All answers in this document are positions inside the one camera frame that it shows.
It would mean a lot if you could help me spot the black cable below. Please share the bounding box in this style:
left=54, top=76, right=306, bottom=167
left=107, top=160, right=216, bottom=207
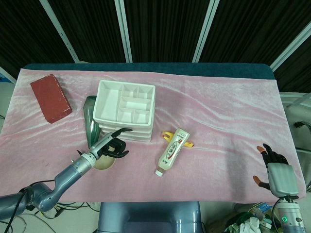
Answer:
left=0, top=179, right=58, bottom=233

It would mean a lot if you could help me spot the pile of cloth clutter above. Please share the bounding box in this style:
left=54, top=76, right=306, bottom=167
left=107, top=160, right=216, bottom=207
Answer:
left=224, top=201, right=276, bottom=233

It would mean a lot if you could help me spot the dark green glossy object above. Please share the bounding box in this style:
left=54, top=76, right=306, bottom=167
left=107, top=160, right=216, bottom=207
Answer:
left=83, top=95, right=103, bottom=149

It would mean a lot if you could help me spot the pink velvet cloth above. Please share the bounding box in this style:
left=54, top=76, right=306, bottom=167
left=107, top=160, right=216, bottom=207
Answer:
left=0, top=67, right=307, bottom=203

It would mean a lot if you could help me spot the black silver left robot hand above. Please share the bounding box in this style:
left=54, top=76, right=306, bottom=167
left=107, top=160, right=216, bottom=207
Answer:
left=88, top=128, right=134, bottom=160

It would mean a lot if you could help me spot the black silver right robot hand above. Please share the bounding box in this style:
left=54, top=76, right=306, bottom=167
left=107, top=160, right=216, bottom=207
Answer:
left=252, top=143, right=300, bottom=197

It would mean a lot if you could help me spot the yellow rubber chicken toy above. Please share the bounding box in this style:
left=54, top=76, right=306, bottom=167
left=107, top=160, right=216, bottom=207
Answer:
left=162, top=131, right=195, bottom=149

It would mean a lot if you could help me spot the dark teal table cover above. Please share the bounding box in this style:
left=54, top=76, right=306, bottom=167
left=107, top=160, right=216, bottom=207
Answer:
left=23, top=63, right=276, bottom=81

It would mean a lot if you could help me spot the red brick block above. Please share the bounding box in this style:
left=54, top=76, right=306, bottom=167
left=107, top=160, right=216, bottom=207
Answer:
left=30, top=74, right=73, bottom=125

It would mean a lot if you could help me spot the grey-blue robot torso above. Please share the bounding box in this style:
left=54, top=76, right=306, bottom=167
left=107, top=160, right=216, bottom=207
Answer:
left=98, top=201, right=203, bottom=233

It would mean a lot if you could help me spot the cream milk tea bottle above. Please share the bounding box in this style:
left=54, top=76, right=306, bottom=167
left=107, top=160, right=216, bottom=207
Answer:
left=155, top=128, right=190, bottom=177

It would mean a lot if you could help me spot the white partition post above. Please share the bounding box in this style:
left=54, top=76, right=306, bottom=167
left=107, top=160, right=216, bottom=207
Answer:
left=269, top=30, right=311, bottom=71
left=44, top=0, right=80, bottom=63
left=192, top=0, right=214, bottom=64
left=115, top=0, right=133, bottom=63

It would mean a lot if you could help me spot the clear plastic drawer organizer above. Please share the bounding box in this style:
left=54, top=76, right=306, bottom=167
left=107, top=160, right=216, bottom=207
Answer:
left=92, top=79, right=156, bottom=143

